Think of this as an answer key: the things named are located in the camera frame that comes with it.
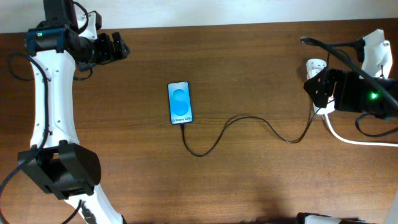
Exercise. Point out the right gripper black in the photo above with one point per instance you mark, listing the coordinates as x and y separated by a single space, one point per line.
331 88

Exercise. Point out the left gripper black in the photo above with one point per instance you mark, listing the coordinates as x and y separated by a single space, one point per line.
109 55

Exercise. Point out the blue Galaxy smartphone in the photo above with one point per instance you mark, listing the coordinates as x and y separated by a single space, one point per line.
180 103

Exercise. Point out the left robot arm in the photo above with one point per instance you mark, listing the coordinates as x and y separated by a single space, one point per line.
61 44

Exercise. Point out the white charger adapter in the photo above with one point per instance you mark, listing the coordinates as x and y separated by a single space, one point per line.
314 66

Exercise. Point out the white power strip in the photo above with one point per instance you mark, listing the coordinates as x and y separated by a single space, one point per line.
329 109

